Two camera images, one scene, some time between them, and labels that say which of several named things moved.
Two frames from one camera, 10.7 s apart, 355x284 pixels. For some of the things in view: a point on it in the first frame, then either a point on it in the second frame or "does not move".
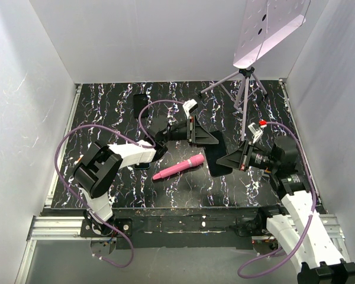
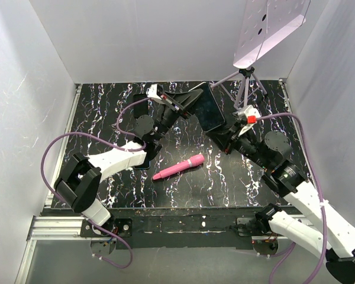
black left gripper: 197,135 -> 184,102
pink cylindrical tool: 195,161 does not move
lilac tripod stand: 247,74 does not move
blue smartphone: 142,165 does not move
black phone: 213,152 -> 206,109
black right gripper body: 247,158 -> 238,129
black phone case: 139,101 does not move
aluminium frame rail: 57,228 does not move
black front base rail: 189,228 does not move
